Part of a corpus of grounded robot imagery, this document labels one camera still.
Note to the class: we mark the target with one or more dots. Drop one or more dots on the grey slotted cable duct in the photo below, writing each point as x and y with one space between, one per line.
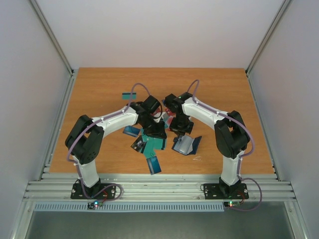
129 207

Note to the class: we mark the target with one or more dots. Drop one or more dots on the blue card left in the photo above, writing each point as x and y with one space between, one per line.
131 131

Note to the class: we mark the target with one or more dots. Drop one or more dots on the red VIP card left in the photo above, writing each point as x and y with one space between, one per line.
157 115

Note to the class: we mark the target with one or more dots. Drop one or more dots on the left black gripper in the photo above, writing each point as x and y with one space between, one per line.
158 133

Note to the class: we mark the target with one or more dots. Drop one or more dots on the green card with stripe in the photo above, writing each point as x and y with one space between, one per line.
151 145

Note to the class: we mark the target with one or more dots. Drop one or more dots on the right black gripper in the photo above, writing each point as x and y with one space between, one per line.
181 127

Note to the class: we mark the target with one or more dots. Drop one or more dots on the blue card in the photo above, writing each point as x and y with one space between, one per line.
153 165
131 131

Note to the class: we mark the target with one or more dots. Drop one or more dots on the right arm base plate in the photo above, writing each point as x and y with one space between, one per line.
214 191

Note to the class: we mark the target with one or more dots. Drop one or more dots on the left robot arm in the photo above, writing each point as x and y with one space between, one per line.
85 139

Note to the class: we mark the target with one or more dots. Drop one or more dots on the black card lower left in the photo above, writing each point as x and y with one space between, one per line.
139 145

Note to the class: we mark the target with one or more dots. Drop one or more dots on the blue card bottom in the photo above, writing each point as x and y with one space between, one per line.
153 165

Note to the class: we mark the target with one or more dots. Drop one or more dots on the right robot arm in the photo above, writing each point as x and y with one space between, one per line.
231 135

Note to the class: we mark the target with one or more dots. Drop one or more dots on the lone green card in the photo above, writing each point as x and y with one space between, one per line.
128 95

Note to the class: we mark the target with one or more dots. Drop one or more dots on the white red card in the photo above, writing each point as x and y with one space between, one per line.
167 120

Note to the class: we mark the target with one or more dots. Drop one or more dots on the navy blue card holder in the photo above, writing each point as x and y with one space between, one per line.
186 145

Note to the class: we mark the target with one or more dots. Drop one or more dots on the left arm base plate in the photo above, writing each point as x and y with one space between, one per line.
99 192

